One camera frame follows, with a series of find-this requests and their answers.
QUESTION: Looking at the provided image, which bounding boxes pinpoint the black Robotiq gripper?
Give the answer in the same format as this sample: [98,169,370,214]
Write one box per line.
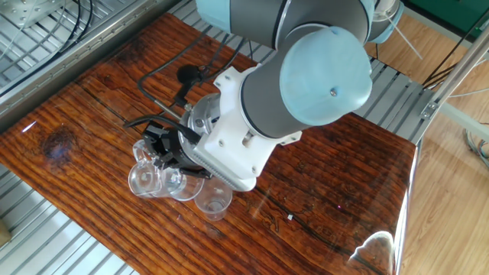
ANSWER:
[143,121,212,180]

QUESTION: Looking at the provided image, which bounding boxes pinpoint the clear plastic mug with handle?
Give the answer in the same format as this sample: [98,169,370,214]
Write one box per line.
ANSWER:
[128,139,206,202]

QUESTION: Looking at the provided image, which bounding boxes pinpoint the clear plastic cup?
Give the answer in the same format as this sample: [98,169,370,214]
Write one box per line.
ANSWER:
[193,177,234,222]

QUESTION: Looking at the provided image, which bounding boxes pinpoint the silver force sensor flange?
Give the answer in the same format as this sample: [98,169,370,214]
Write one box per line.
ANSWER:
[178,93,222,146]

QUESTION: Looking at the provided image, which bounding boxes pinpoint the black foam microphone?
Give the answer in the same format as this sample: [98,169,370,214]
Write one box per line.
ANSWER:
[176,63,203,86]

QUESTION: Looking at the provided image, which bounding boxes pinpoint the brown wooden board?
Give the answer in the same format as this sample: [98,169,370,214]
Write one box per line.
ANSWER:
[0,13,417,275]

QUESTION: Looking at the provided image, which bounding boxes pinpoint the beige cardboard piece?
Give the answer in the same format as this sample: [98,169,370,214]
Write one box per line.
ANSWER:
[0,219,12,248]

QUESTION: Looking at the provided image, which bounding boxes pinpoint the perforated silver metal plate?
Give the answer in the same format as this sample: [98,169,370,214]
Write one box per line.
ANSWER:
[0,0,66,28]

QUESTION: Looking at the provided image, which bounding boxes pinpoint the black plug cable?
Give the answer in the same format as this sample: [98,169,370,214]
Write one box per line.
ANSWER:
[122,114,202,145]

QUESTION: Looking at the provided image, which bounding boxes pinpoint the grey metal table rail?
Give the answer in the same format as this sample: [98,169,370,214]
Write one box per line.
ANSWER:
[0,0,183,134]

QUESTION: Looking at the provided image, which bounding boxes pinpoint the thin black cables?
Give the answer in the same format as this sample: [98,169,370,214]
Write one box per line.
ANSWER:
[422,17,489,89]

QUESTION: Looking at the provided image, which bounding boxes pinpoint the aluminium frame beam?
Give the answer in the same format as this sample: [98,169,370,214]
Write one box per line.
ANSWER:
[419,26,489,120]

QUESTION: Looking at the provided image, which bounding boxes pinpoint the grey frame rail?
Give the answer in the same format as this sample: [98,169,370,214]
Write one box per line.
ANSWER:
[439,102,489,143]

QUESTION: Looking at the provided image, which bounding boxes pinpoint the coloured cable bundle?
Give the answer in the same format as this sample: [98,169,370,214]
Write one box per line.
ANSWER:
[462,121,489,171]

